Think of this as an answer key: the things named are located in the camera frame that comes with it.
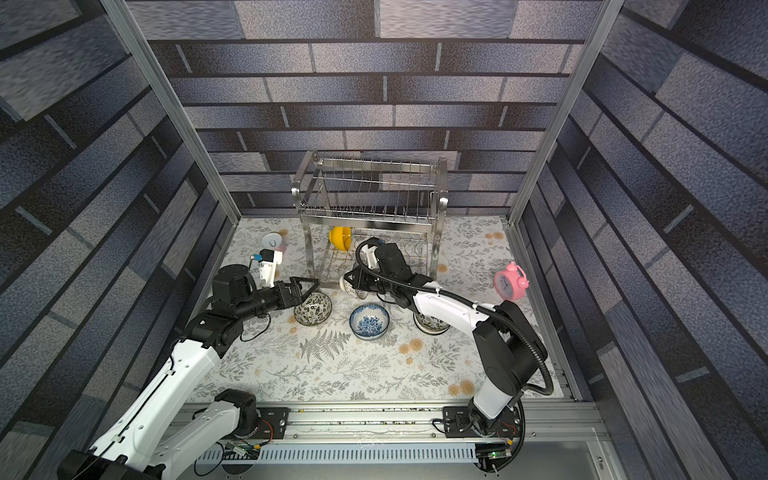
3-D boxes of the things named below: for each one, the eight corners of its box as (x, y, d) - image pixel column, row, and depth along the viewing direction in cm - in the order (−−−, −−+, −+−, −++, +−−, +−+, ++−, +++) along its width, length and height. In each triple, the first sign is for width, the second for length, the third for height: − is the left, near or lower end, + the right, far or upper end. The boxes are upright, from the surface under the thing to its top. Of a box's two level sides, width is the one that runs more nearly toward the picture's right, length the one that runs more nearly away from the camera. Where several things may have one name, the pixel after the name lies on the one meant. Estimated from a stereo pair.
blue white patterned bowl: (350, 347, 88) (347, 338, 83) (352, 314, 95) (350, 304, 90) (390, 347, 88) (390, 338, 83) (390, 314, 95) (390, 304, 90)
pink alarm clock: (499, 306, 97) (511, 286, 88) (492, 282, 103) (503, 261, 94) (516, 306, 97) (530, 286, 88) (508, 282, 103) (521, 261, 94)
